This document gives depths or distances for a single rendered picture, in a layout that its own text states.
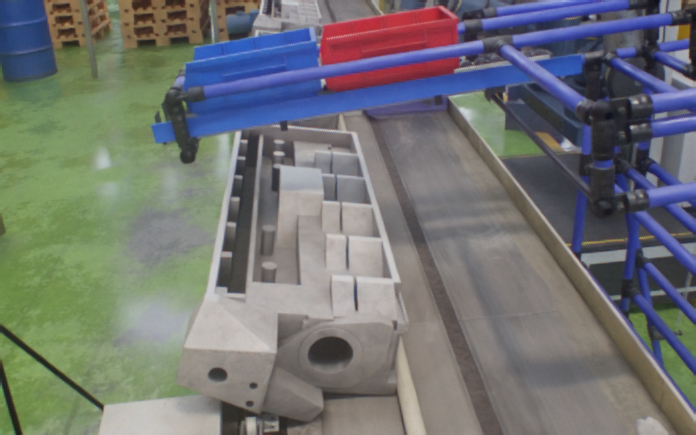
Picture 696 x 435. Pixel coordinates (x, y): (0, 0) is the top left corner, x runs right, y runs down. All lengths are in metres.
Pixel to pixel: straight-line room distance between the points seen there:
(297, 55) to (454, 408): 0.79
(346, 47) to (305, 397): 0.73
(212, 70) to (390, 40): 0.39
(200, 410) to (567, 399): 0.68
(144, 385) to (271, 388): 1.50
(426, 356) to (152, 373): 1.52
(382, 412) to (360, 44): 0.76
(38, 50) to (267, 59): 6.49
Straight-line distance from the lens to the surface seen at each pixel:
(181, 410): 1.32
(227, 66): 1.53
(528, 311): 1.63
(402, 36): 1.53
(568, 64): 1.63
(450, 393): 1.38
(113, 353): 2.94
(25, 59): 7.92
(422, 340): 1.52
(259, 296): 1.30
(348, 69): 1.49
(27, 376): 2.96
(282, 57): 1.52
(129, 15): 8.87
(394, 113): 2.91
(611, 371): 1.49
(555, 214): 3.03
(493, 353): 1.49
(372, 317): 1.27
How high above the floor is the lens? 1.64
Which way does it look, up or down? 25 degrees down
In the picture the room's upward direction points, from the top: 3 degrees counter-clockwise
